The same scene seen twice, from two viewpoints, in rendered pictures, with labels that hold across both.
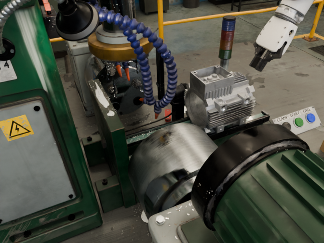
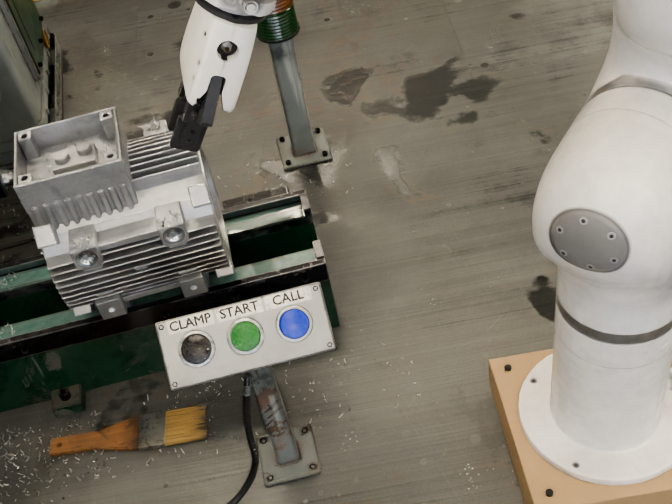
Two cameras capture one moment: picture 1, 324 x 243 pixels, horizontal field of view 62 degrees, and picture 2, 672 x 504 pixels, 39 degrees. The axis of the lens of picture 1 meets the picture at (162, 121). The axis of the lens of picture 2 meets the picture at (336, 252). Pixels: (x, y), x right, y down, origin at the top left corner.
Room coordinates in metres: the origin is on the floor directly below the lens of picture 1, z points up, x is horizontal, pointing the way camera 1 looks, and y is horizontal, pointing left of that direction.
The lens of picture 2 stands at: (0.12, -0.72, 1.79)
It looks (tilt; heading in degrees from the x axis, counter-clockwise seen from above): 47 degrees down; 19
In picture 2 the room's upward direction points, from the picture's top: 12 degrees counter-clockwise
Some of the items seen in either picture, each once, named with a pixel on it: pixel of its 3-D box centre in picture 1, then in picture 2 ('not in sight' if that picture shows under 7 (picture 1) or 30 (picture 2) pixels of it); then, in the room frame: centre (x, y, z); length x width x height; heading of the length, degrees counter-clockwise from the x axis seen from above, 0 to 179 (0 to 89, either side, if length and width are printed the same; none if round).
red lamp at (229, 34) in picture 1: (227, 33); not in sight; (1.22, -0.32, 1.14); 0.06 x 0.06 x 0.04
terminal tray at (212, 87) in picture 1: (211, 82); (76, 169); (0.83, -0.18, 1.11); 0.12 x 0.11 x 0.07; 114
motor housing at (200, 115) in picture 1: (218, 101); (134, 217); (0.85, -0.22, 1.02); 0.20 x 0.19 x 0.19; 114
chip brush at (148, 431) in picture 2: not in sight; (129, 434); (0.67, -0.20, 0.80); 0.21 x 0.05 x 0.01; 107
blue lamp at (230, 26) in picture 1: (228, 23); not in sight; (1.22, -0.32, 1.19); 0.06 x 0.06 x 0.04
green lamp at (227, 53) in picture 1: (225, 52); (275, 17); (1.22, -0.32, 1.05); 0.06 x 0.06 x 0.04
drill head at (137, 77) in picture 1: (115, 76); not in sight; (1.04, 0.19, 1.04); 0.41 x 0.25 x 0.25; 23
